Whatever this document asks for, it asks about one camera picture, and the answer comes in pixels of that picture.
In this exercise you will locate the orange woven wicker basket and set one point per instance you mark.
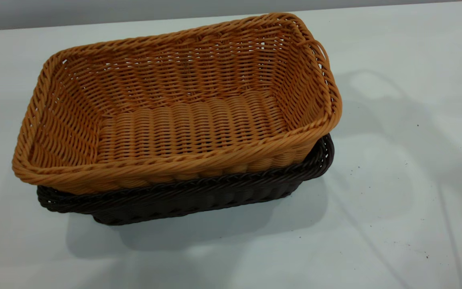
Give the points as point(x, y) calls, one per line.
point(191, 128)

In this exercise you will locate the black woven wicker basket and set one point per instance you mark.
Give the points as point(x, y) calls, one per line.
point(195, 200)

